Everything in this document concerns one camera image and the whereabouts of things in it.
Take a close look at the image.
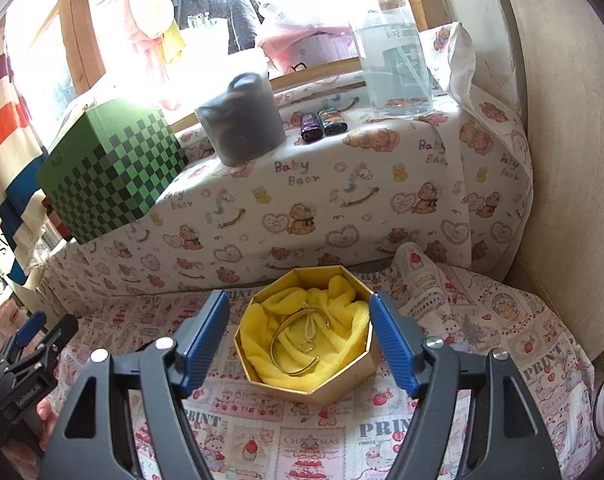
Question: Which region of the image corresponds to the gold octagonal jewelry box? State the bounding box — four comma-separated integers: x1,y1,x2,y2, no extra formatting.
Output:
233,264,383,406

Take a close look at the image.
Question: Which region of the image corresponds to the purple lighter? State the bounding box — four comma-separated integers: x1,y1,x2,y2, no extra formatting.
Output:
300,111,325,142

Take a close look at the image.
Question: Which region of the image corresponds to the green checkered box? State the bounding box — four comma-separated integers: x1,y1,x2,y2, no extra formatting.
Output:
36,97,189,246

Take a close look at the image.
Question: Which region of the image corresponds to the wooden frame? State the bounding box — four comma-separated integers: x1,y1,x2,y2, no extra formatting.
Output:
57,0,430,133

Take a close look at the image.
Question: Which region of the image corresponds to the yellow hanging cloth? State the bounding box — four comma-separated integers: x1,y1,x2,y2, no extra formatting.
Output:
147,0,185,63

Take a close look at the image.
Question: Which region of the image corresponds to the yellow fleece cloth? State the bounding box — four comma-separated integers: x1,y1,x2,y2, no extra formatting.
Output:
242,274,373,380

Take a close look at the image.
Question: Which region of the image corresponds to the pink hanging garment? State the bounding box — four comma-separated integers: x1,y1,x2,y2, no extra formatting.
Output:
124,0,183,111

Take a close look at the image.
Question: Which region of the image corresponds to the bear print cloth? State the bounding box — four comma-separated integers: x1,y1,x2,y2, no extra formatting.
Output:
41,22,535,302

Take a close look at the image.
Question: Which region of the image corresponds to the person's left hand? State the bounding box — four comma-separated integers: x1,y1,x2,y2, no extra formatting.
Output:
34,397,61,453

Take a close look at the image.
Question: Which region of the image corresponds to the striped cloth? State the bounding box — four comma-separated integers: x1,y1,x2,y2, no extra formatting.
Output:
0,50,51,288

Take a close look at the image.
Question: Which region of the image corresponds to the clear pump bottle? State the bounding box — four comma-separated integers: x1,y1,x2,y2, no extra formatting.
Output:
349,0,435,119

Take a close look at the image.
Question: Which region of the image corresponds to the dark green lighter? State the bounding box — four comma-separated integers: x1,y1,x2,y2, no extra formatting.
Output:
318,106,348,136

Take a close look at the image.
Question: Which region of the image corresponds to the pink plastic bag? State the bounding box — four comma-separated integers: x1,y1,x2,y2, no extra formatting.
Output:
256,4,359,75

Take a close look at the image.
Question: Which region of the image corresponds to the red print table cloth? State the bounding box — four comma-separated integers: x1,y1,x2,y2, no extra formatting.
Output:
47,241,602,480

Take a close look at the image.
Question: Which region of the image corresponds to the dark grey cup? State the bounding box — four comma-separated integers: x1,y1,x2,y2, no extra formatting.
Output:
194,72,287,167

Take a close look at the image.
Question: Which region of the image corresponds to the dark grey hanging garment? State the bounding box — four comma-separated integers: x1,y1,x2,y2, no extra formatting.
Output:
171,0,266,57

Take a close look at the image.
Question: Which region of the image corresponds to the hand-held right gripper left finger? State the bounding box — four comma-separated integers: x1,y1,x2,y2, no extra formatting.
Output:
39,290,231,480

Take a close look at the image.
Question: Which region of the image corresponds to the gold bangle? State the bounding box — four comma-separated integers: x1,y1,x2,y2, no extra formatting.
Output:
270,310,333,379

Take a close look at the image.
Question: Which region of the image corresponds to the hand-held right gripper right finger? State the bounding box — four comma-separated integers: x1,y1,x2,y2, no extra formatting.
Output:
369,290,562,480

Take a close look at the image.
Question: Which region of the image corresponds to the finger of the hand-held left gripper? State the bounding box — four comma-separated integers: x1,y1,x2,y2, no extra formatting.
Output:
0,311,48,361
4,314,80,387

